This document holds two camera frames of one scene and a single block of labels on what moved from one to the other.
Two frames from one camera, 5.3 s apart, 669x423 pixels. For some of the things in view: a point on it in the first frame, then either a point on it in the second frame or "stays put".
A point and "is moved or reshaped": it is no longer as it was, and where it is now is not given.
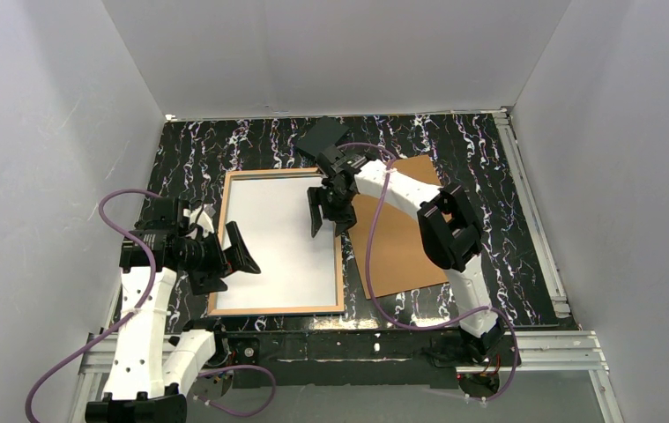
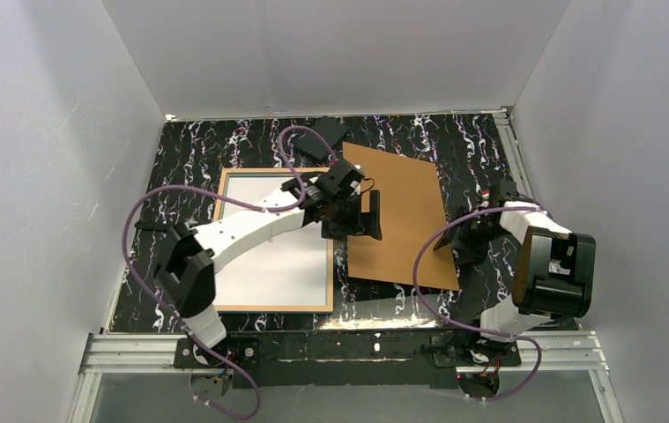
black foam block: x=323 y=134 stays put
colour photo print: x=272 y=219 stays put
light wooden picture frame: x=338 y=309 is moved or reshaped
